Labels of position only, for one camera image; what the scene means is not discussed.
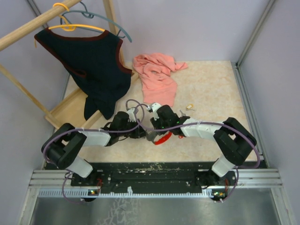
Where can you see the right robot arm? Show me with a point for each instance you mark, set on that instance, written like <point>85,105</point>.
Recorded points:
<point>234,141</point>

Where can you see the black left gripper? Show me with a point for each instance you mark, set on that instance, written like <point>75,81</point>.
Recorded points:
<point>139,132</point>

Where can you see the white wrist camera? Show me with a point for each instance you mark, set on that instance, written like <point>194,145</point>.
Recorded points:
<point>153,108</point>
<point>132,114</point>

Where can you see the grey-blue clothes hanger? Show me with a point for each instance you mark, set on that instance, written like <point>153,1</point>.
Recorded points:
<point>88,13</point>

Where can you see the wooden clothes rack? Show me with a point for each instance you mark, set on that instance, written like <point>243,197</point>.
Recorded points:
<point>34,88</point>

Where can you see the dark navy vest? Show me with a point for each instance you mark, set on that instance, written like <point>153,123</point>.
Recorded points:
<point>94,64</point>

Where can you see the pink cloth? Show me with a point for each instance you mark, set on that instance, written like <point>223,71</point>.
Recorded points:
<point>155,74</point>

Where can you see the yellow clothes hanger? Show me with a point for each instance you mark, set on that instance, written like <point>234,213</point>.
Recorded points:
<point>68,27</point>

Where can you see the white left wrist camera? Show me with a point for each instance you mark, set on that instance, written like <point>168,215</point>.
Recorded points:
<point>132,114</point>

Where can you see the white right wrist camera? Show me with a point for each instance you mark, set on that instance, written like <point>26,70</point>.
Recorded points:
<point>153,108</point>

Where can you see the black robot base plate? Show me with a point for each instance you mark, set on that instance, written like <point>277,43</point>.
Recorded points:
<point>154,178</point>

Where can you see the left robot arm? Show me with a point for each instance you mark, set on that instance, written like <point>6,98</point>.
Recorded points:
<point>63,147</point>

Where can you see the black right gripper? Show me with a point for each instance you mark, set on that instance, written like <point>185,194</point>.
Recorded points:
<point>155,123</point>

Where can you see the yellow key tag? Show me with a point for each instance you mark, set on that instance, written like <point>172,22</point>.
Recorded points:
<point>190,107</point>

